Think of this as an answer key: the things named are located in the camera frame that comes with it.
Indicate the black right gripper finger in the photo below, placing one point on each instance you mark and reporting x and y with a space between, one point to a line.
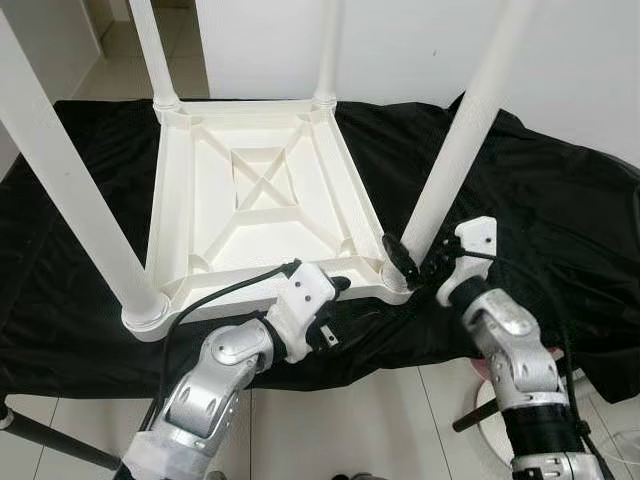
401 260

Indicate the white plastic table top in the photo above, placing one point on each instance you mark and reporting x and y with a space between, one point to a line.
260 230

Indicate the white plastic table leg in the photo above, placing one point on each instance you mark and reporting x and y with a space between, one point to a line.
152 45
465 120
327 45
65 180

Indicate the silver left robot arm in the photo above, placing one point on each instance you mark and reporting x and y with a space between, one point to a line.
205 385

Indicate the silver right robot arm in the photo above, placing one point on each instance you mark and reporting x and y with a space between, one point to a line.
520 345

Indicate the pink object under table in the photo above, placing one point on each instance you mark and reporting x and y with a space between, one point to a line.
481 369

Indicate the black cloth table cover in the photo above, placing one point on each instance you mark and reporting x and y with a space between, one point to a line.
560 210

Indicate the grey robot right foot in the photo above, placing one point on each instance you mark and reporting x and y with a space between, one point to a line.
360 477

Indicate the grey robot foot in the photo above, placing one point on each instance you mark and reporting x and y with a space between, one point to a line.
360 477
218 476

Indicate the grey robot left foot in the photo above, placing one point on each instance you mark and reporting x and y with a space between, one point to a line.
218 476

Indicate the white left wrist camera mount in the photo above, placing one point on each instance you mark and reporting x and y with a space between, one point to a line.
300 298

